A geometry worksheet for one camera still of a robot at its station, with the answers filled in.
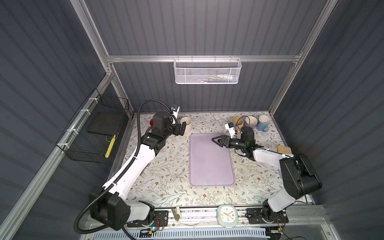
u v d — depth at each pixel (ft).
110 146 2.26
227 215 2.37
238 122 3.38
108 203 1.26
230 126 2.69
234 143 2.56
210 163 3.05
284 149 3.23
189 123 3.35
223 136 2.54
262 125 3.35
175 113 2.16
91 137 2.35
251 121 3.58
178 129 2.28
